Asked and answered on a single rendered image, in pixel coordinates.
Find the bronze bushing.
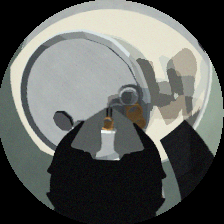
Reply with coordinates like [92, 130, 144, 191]
[131, 116, 146, 129]
[125, 102, 143, 120]
[102, 115, 114, 130]

